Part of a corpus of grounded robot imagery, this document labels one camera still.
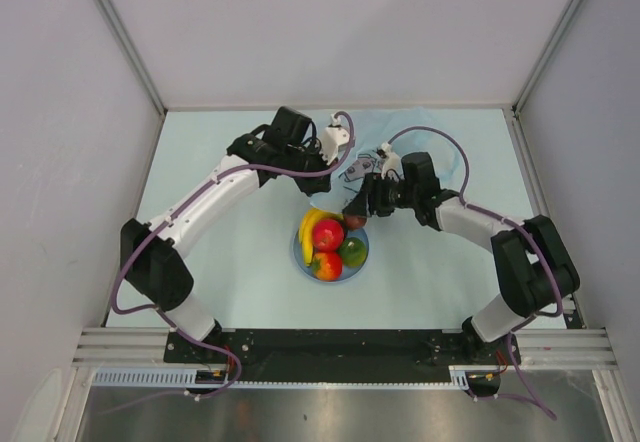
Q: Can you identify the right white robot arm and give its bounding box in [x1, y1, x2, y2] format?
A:
[343, 152, 580, 363]

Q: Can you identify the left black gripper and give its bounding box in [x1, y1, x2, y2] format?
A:
[283, 139, 338, 197]

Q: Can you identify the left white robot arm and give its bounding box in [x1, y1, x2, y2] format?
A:
[116, 107, 353, 362]

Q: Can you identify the aluminium corner post left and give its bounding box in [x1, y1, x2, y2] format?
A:
[74, 0, 166, 113]

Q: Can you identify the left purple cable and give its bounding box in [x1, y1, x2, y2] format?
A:
[97, 110, 356, 413]

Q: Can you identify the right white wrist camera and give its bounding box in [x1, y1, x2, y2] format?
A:
[376, 142, 401, 181]

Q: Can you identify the light blue printed plastic bag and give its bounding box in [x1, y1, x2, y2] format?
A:
[310, 108, 461, 213]

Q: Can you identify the white slotted cable duct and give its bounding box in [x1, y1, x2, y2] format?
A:
[91, 366, 473, 391]

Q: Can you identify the green yellow fake citrus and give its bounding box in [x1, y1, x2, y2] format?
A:
[337, 237, 368, 268]

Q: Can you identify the aluminium corner post right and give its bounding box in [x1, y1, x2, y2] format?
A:
[510, 0, 606, 113]

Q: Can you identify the aluminium right side rail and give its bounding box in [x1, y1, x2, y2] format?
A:
[502, 107, 585, 329]

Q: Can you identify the red fake fruit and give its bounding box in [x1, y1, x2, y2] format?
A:
[311, 218, 345, 252]

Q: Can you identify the orange fake persimmon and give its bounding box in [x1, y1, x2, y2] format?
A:
[310, 252, 343, 282]

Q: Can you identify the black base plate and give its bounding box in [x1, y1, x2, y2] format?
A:
[163, 328, 522, 396]

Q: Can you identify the aluminium front rail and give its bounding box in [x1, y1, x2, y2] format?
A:
[72, 327, 618, 370]

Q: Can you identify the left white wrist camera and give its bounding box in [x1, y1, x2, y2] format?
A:
[319, 122, 351, 164]

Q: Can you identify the yellow fake banana bunch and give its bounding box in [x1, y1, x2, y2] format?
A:
[298, 208, 345, 266]

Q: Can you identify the blue plastic plate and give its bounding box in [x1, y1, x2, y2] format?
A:
[289, 228, 370, 285]

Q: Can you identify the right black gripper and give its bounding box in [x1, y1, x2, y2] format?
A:
[343, 172, 418, 218]

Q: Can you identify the aluminium rail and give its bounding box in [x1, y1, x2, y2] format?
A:
[502, 107, 585, 329]
[72, 327, 618, 370]

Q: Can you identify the aluminium corner post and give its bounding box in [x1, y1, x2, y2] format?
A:
[510, 0, 606, 113]
[74, 0, 166, 113]

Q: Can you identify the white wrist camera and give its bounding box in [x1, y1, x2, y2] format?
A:
[319, 122, 351, 164]
[376, 142, 401, 181]

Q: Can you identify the brown round fake fruit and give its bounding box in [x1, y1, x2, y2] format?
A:
[344, 215, 367, 230]

